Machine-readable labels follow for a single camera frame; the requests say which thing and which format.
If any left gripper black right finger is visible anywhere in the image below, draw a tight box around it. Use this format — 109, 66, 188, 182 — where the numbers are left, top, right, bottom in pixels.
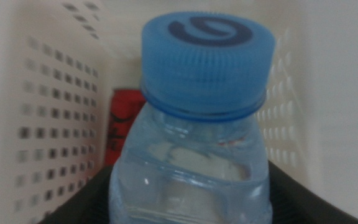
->
267, 160, 358, 224

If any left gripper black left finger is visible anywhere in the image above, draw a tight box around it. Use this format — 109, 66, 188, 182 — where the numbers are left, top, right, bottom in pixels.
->
39, 164, 115, 224

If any small water bottle blue cap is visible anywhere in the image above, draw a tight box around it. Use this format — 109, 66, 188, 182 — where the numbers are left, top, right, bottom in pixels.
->
108, 11, 277, 224

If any white perforated plastic basket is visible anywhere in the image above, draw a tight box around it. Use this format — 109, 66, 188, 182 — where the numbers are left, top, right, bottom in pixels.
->
0, 0, 358, 224

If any red soda can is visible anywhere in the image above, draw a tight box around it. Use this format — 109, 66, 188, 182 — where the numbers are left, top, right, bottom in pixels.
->
103, 88, 147, 167

